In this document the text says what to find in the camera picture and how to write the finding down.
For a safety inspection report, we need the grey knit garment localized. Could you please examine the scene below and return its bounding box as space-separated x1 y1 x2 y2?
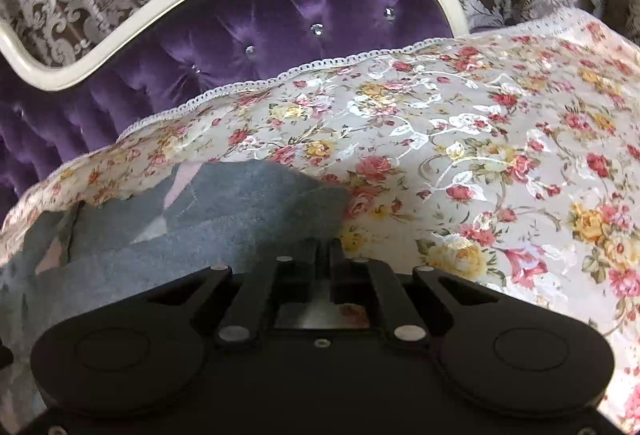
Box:
0 160 352 421

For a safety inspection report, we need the floral blanket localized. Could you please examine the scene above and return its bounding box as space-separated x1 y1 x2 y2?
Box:
0 10 640 435

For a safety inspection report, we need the purple tufted sofa white frame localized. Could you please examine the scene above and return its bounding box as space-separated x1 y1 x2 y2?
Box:
0 0 467 222

